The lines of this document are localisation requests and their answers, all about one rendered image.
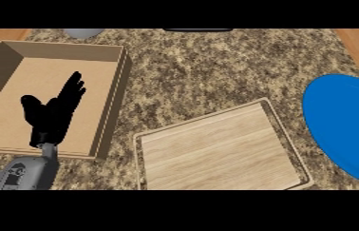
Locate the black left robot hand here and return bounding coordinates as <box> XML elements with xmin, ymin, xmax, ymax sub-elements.
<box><xmin>19</xmin><ymin>70</ymin><xmax>88</xmax><ymax>149</ymax></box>

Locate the pale wooden tray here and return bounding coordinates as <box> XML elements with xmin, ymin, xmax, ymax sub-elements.
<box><xmin>131</xmin><ymin>97</ymin><xmax>316</xmax><ymax>191</ymax></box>

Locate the blue plate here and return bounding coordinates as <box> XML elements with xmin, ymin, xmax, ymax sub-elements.
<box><xmin>301</xmin><ymin>73</ymin><xmax>359</xmax><ymax>180</ymax></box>

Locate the open wooden drawer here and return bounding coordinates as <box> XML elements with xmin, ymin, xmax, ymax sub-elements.
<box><xmin>0</xmin><ymin>40</ymin><xmax>133</xmax><ymax>161</ymax></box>

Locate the grey round object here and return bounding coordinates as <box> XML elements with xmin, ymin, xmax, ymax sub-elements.
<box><xmin>62</xmin><ymin>29</ymin><xmax>106</xmax><ymax>40</ymax></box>

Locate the black flat appliance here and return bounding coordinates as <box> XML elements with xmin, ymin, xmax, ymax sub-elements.
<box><xmin>161</xmin><ymin>29</ymin><xmax>235</xmax><ymax>32</ymax></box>

